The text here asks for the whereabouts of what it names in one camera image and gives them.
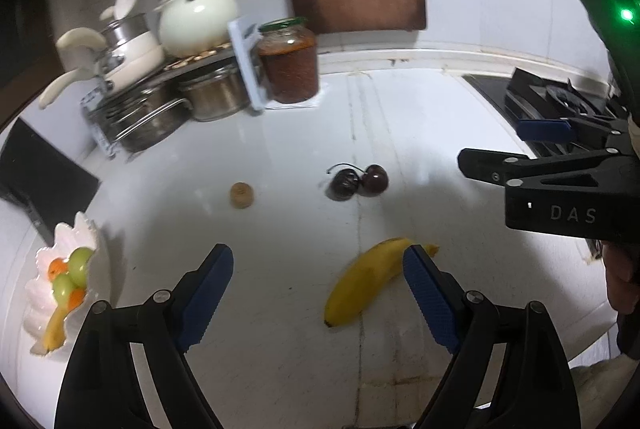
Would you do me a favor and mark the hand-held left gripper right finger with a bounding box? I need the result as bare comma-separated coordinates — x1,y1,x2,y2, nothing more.
401,245,582,429

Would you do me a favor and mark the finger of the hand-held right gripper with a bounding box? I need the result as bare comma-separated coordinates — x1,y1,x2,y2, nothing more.
457,148,626,191
517,116,633,156

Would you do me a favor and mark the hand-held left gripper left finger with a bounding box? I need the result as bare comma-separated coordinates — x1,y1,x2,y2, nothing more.
54,243,235,429

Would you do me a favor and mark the yellow banana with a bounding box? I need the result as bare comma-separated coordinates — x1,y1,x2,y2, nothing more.
324,237,441,329
42,306,71,353

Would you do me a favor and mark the green round plum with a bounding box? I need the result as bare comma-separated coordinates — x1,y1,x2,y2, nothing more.
51,273,76,306
67,247,95,285

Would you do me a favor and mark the clear scalloped glass bowl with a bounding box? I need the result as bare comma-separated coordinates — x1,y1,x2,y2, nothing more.
24,210,112,358

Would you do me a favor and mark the person's right hand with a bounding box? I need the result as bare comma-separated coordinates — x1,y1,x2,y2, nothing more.
602,241,640,315

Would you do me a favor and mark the black gas stove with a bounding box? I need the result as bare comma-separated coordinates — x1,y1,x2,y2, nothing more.
462,66,632,160

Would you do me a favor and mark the small tan longan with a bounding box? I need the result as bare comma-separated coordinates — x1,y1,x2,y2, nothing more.
230,182,255,209

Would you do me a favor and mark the dark red cherry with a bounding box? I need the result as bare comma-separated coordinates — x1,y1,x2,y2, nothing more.
326,164,362,202
361,164,390,196

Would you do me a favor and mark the person's beige clothing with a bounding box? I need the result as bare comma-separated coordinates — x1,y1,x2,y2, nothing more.
570,351,640,412

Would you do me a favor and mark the large stainless steel pot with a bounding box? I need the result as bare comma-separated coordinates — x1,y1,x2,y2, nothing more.
106,80,194,153

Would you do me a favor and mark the small stainless steel pot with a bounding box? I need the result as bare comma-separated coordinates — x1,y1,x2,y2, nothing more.
177,63,252,122

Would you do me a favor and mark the black knife block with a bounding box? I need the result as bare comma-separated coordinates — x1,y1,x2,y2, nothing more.
0,118,100,232

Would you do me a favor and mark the grey white pot rack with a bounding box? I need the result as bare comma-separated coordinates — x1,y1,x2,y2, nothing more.
80,16,269,158

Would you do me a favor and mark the wooden bead trivet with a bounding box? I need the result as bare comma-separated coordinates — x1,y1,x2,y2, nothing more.
164,43,234,70

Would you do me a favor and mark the glass jar with green lid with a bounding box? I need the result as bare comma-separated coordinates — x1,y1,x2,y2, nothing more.
256,16,321,105

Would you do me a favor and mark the cream saucepan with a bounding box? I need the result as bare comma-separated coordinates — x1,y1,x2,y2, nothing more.
39,29,166,111

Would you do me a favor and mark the white enamel lidded pot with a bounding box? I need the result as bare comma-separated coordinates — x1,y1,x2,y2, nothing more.
157,0,240,59

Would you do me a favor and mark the steel pot with cream handle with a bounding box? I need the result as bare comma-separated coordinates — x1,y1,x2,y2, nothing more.
55,13,152,56

